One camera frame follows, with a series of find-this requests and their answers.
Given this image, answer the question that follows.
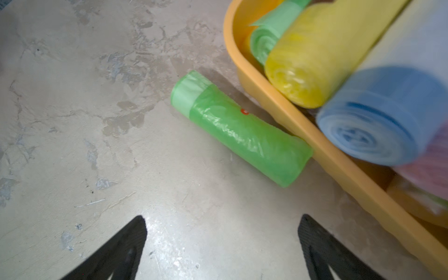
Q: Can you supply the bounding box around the yellow plastic storage box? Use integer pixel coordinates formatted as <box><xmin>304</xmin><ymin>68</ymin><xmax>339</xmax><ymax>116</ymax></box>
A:
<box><xmin>224</xmin><ymin>1</ymin><xmax>448</xmax><ymax>280</ymax></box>

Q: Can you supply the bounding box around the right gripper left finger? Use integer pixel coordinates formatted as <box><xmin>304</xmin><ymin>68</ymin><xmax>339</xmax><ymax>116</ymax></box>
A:
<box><xmin>63</xmin><ymin>215</ymin><xmax>147</xmax><ymax>280</ymax></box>

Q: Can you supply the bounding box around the white roll blue end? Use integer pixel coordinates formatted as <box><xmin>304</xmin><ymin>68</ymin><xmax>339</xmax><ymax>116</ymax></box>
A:
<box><xmin>317</xmin><ymin>1</ymin><xmax>448</xmax><ymax>166</ymax></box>

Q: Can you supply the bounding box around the pink roll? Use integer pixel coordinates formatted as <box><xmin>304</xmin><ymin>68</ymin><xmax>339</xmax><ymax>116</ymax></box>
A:
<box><xmin>393</xmin><ymin>124</ymin><xmax>448</xmax><ymax>200</ymax></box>

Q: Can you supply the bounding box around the small yellow roll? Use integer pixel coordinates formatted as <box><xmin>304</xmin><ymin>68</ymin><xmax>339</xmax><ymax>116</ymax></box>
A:
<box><xmin>264</xmin><ymin>0</ymin><xmax>407</xmax><ymax>109</ymax></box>

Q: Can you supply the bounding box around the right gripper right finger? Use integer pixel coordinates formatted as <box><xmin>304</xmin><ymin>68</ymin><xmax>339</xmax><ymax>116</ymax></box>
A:
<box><xmin>297</xmin><ymin>214</ymin><xmax>383</xmax><ymax>280</ymax></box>

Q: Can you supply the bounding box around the dark green roll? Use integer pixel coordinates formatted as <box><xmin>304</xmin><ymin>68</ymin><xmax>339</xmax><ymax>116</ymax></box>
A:
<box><xmin>250</xmin><ymin>0</ymin><xmax>310</xmax><ymax>66</ymax></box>

